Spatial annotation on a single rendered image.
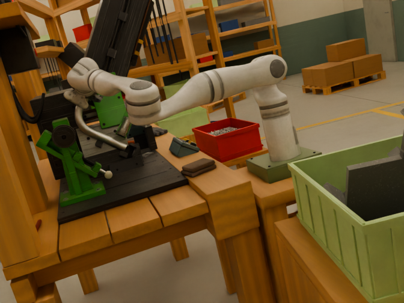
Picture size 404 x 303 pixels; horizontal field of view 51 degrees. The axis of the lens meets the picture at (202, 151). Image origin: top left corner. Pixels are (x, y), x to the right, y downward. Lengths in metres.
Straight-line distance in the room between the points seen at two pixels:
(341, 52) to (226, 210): 7.03
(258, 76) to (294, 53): 10.10
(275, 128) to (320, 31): 10.34
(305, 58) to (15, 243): 10.66
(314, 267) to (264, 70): 0.60
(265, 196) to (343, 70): 6.52
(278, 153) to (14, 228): 0.79
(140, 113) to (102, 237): 0.34
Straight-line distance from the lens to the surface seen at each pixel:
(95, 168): 1.47
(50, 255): 1.19
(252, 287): 1.36
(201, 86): 1.19
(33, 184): 1.53
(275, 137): 1.34
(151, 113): 1.13
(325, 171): 1.16
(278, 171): 1.32
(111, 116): 1.72
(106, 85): 1.23
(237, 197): 1.23
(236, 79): 1.24
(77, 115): 1.69
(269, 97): 1.34
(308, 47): 11.51
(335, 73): 7.57
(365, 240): 0.78
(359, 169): 0.83
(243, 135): 1.84
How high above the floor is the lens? 1.31
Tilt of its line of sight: 14 degrees down
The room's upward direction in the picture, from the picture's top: 13 degrees counter-clockwise
